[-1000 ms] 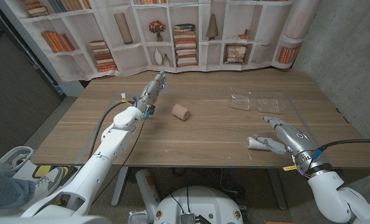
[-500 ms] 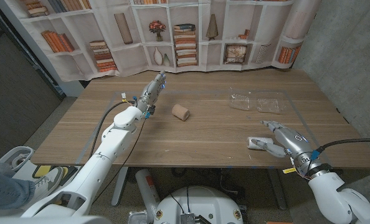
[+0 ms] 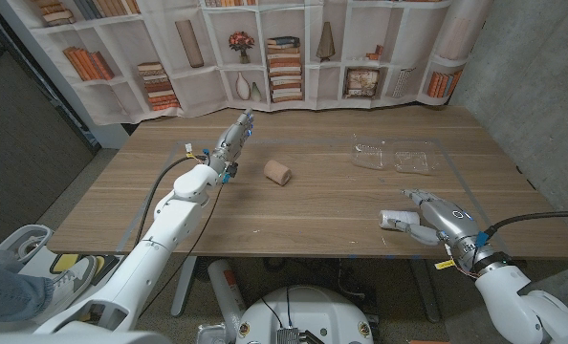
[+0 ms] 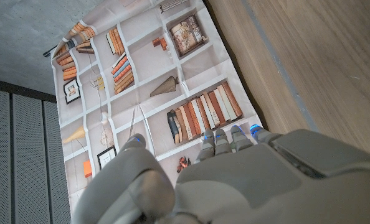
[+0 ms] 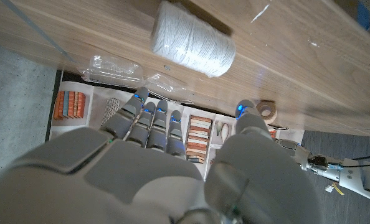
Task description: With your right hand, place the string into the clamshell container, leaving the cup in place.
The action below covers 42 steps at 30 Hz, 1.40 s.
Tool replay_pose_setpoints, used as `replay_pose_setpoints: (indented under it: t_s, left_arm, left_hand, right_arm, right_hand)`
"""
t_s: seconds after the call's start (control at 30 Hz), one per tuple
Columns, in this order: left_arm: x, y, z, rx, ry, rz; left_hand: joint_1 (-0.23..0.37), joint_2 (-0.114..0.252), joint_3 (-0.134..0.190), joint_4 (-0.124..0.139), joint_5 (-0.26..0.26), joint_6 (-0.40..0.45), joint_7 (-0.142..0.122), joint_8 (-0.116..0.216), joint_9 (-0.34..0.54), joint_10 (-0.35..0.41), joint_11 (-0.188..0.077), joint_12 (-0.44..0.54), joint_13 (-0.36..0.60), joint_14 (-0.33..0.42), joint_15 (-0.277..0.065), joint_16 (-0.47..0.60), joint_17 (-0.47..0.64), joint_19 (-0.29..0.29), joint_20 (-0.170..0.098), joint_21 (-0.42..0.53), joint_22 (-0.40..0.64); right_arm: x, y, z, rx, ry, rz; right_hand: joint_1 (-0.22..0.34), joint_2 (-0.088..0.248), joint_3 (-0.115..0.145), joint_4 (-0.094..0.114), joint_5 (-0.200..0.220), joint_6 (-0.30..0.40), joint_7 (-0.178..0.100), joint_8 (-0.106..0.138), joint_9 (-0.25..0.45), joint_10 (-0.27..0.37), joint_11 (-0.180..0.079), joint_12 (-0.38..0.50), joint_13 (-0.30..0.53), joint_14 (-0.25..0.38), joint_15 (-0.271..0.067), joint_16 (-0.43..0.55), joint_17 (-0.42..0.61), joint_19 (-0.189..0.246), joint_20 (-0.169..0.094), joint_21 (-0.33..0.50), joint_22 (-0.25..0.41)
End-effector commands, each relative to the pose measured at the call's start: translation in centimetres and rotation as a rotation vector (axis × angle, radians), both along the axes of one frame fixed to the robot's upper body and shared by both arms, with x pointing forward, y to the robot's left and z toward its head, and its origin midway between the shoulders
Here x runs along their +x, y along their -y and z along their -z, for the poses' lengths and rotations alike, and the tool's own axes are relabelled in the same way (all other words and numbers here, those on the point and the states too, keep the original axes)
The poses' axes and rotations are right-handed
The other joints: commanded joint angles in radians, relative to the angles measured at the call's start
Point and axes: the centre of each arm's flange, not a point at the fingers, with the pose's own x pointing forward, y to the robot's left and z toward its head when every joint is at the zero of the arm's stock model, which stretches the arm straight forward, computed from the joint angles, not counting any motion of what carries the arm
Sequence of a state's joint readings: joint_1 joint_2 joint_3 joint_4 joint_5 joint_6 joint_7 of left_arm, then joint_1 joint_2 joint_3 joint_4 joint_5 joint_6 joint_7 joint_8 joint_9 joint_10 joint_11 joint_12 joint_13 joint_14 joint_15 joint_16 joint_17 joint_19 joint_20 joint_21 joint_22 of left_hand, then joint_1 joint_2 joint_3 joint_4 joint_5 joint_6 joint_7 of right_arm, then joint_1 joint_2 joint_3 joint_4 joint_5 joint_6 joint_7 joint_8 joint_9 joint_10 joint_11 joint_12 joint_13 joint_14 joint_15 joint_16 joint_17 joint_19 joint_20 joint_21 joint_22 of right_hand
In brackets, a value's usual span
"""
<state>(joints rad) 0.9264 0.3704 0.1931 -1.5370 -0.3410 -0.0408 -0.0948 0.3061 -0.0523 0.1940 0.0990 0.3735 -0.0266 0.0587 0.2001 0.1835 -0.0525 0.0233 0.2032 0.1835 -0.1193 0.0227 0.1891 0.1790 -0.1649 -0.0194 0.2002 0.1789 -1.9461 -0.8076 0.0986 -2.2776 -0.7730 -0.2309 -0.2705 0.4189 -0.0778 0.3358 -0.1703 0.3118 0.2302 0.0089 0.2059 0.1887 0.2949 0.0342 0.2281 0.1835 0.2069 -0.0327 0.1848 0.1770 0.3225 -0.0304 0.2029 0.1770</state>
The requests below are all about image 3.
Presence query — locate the foil tray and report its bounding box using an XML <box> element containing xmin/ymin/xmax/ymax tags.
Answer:
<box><xmin>196</xmin><ymin>323</ymin><xmax>228</xmax><ymax>344</ymax></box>

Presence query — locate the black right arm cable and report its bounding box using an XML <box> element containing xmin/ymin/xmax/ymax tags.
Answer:
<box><xmin>482</xmin><ymin>210</ymin><xmax>568</xmax><ymax>240</ymax></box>

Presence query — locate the yellow black floor mat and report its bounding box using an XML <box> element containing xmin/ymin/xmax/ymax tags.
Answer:
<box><xmin>49</xmin><ymin>252</ymin><xmax>107</xmax><ymax>283</ymax></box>

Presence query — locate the grey white sneaker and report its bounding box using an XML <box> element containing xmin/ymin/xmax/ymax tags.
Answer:
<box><xmin>44</xmin><ymin>254</ymin><xmax>98</xmax><ymax>307</ymax></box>

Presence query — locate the person's leg in jeans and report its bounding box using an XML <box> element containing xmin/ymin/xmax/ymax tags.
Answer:
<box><xmin>0</xmin><ymin>250</ymin><xmax>55</xmax><ymax>324</ymax></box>

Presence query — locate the brown cork cup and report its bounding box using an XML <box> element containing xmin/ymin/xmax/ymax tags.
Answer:
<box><xmin>263</xmin><ymin>159</ymin><xmax>294</xmax><ymax>187</ymax></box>

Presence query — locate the white string spool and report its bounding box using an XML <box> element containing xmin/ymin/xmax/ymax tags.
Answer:
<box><xmin>378</xmin><ymin>208</ymin><xmax>422</xmax><ymax>231</ymax></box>

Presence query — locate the grey table leg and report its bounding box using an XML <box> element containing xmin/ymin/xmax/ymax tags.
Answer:
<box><xmin>170</xmin><ymin>256</ymin><xmax>198</xmax><ymax>317</ymax></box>
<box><xmin>410</xmin><ymin>260</ymin><xmax>441</xmax><ymax>322</ymax></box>

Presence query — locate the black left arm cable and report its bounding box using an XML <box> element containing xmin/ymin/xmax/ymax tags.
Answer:
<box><xmin>133</xmin><ymin>155</ymin><xmax>211</xmax><ymax>247</ymax></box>

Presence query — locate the white roll with orange label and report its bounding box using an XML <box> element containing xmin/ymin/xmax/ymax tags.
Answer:
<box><xmin>207</xmin><ymin>258</ymin><xmax>247</xmax><ymax>331</ymax></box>

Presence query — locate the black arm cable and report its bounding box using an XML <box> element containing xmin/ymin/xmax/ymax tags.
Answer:
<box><xmin>482</xmin><ymin>210</ymin><xmax>568</xmax><ymax>240</ymax></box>
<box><xmin>133</xmin><ymin>155</ymin><xmax>211</xmax><ymax>247</ymax></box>

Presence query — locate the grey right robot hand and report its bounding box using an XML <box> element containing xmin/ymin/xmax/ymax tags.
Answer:
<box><xmin>389</xmin><ymin>188</ymin><xmax>508</xmax><ymax>276</ymax></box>

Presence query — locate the white round bin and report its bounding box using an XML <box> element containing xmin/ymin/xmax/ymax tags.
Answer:
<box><xmin>0</xmin><ymin>223</ymin><xmax>54</xmax><ymax>264</ymax></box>

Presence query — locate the printed bookshelf backdrop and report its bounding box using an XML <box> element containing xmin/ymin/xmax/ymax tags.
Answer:
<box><xmin>0</xmin><ymin>0</ymin><xmax>495</xmax><ymax>126</ymax></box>

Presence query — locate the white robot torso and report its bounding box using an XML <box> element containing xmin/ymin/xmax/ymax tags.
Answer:
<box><xmin>234</xmin><ymin>285</ymin><xmax>375</xmax><ymax>344</ymax></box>

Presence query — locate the clear plastic clamshell container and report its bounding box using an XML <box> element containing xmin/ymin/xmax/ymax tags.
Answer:
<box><xmin>350</xmin><ymin>133</ymin><xmax>441</xmax><ymax>176</ymax></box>

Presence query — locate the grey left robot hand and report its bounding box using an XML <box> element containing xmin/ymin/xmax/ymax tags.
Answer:
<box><xmin>208</xmin><ymin>107</ymin><xmax>255</xmax><ymax>185</ymax></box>

